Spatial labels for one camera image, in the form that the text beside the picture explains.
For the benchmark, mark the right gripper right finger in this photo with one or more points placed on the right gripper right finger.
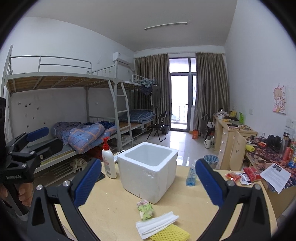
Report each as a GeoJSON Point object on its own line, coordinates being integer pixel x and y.
{"type": "Point", "coordinates": [253, 221]}

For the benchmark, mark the white styrofoam box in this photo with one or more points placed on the white styrofoam box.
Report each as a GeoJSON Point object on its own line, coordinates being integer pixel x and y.
{"type": "Point", "coordinates": [147, 170]}

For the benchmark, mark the brown curtain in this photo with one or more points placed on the brown curtain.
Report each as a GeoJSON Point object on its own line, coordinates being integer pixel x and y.
{"type": "Point", "coordinates": [212, 87]}
{"type": "Point", "coordinates": [157, 96]}

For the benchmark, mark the blue spray bottle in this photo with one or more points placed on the blue spray bottle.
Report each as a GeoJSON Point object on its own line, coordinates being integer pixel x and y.
{"type": "Point", "coordinates": [191, 177]}

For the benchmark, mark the yellow foam fruit net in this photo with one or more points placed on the yellow foam fruit net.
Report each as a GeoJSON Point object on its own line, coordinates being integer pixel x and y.
{"type": "Point", "coordinates": [171, 233]}

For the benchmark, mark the bin with blue bag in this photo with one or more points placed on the bin with blue bag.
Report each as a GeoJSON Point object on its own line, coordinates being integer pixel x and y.
{"type": "Point", "coordinates": [212, 160]}

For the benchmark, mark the black smartphone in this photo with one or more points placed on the black smartphone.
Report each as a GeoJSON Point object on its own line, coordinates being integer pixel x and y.
{"type": "Point", "coordinates": [101, 176]}

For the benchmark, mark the ceiling tube light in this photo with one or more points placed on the ceiling tube light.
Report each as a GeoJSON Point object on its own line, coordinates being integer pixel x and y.
{"type": "Point", "coordinates": [165, 25]}

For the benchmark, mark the left brown curtain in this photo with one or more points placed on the left brown curtain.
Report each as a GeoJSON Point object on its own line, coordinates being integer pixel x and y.
{"type": "Point", "coordinates": [157, 96]}

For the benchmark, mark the white lotion pump bottle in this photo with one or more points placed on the white lotion pump bottle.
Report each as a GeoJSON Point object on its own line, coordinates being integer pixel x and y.
{"type": "Point", "coordinates": [108, 160]}

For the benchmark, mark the white air conditioner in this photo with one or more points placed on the white air conditioner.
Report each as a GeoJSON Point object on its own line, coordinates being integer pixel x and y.
{"type": "Point", "coordinates": [122, 58]}

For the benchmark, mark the metal bunk bed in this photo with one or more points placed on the metal bunk bed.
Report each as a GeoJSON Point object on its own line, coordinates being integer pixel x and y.
{"type": "Point", "coordinates": [42, 90]}

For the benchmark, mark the right brown curtain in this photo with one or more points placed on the right brown curtain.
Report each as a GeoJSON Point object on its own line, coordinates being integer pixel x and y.
{"type": "Point", "coordinates": [212, 87]}

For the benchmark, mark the orange bag on floor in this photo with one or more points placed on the orange bag on floor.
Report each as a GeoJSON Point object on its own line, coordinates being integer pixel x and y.
{"type": "Point", "coordinates": [195, 134]}

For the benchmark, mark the white snack packet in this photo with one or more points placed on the white snack packet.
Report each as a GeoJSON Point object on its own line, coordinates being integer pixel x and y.
{"type": "Point", "coordinates": [244, 179]}

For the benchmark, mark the red orange bottle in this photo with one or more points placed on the red orange bottle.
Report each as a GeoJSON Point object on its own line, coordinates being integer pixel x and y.
{"type": "Point", "coordinates": [288, 154]}

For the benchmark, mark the steel thermos bottle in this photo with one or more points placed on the steel thermos bottle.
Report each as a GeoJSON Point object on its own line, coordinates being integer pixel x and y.
{"type": "Point", "coordinates": [284, 143]}

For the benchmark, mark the anime wall picture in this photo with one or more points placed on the anime wall picture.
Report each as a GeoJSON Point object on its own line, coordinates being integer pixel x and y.
{"type": "Point", "coordinates": [279, 99]}

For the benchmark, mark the white foam wrap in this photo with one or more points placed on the white foam wrap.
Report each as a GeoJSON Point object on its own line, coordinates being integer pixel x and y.
{"type": "Point", "coordinates": [147, 228]}

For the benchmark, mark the glass balcony door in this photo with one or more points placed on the glass balcony door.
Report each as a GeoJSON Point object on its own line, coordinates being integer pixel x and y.
{"type": "Point", "coordinates": [183, 77]}

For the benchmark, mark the printed white paper sheet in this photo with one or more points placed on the printed white paper sheet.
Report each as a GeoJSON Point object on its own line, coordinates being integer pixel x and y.
{"type": "Point", "coordinates": [276, 176]}

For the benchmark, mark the person's left hand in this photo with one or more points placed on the person's left hand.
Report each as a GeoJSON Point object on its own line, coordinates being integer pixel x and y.
{"type": "Point", "coordinates": [25, 193]}

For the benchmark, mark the large red snack pack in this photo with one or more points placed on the large red snack pack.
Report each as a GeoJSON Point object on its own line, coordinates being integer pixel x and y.
{"type": "Point", "coordinates": [252, 174]}

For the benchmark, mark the yellow object on desk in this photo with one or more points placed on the yellow object on desk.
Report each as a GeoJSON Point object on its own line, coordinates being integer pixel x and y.
{"type": "Point", "coordinates": [250, 148]}

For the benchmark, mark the green spray bottle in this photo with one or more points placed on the green spray bottle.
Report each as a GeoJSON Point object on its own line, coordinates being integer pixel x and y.
{"type": "Point", "coordinates": [241, 118]}

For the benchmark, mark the blue plaid quilt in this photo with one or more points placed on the blue plaid quilt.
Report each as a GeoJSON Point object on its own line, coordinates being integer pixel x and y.
{"type": "Point", "coordinates": [83, 136]}

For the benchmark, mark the white thermos jug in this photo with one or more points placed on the white thermos jug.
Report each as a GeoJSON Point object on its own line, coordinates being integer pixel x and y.
{"type": "Point", "coordinates": [207, 142]}

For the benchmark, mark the light wooden desk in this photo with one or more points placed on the light wooden desk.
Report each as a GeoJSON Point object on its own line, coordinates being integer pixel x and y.
{"type": "Point", "coordinates": [224, 139]}

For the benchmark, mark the black folding chair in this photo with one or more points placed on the black folding chair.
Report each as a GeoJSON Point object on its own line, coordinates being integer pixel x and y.
{"type": "Point", "coordinates": [158, 126]}

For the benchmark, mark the wooden smiley chair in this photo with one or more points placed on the wooden smiley chair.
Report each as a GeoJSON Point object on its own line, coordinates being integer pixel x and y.
{"type": "Point", "coordinates": [238, 152]}

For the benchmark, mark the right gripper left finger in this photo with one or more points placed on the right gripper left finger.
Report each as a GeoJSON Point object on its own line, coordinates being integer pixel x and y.
{"type": "Point", "coordinates": [43, 220]}

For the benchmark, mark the green floral plastic bag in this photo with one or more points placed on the green floral plastic bag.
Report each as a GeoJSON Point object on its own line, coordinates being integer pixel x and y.
{"type": "Point", "coordinates": [145, 209]}

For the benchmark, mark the patterned desk cloth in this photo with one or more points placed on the patterned desk cloth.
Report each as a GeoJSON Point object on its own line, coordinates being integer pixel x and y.
{"type": "Point", "coordinates": [262, 157]}

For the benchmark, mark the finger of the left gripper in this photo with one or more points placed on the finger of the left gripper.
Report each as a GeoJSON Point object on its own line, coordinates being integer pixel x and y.
{"type": "Point", "coordinates": [37, 134]}

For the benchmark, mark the red snack packet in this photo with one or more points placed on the red snack packet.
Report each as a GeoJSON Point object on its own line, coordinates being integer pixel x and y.
{"type": "Point", "coordinates": [233, 176]}

